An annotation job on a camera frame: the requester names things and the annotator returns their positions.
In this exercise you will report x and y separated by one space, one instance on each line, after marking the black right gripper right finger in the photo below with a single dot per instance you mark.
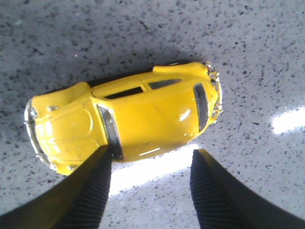
223 202

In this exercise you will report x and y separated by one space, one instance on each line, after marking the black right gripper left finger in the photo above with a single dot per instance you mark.
78 202

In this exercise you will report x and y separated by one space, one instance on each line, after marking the yellow toy beetle car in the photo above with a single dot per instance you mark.
138 116

